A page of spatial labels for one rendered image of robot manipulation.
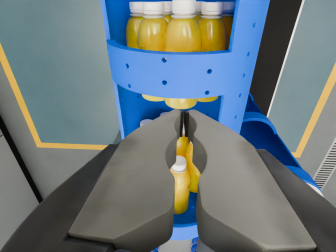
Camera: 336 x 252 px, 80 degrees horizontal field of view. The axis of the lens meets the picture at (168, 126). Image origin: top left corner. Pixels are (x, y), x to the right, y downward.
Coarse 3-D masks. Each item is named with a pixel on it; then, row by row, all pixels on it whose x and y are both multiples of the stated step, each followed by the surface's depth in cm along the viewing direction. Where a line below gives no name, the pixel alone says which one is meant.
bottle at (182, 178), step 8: (176, 176) 50; (184, 176) 50; (176, 184) 50; (184, 184) 51; (176, 192) 52; (184, 192) 53; (176, 200) 54; (184, 200) 55; (176, 208) 56; (184, 208) 57
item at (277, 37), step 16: (272, 0) 114; (288, 0) 113; (272, 16) 118; (288, 16) 117; (272, 32) 122; (288, 32) 122; (272, 48) 127; (288, 48) 127; (256, 64) 133; (272, 64) 132; (256, 80) 139; (272, 80) 138; (256, 96) 145; (272, 96) 144
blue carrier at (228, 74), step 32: (128, 0) 43; (160, 0) 47; (224, 0) 44; (256, 0) 27; (256, 32) 30; (128, 64) 31; (160, 64) 28; (192, 64) 28; (224, 64) 29; (128, 96) 51; (160, 96) 31; (192, 96) 31; (224, 96) 32; (128, 128) 54; (192, 192) 64; (192, 224) 50
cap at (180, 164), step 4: (176, 156) 51; (180, 156) 51; (176, 160) 50; (180, 160) 50; (184, 160) 50; (176, 164) 49; (180, 164) 49; (184, 164) 49; (172, 168) 50; (176, 168) 49; (180, 168) 49; (184, 168) 50
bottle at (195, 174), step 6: (192, 144) 51; (186, 150) 53; (192, 150) 51; (186, 156) 53; (186, 162) 54; (192, 168) 53; (192, 174) 54; (198, 174) 54; (192, 180) 55; (192, 186) 57
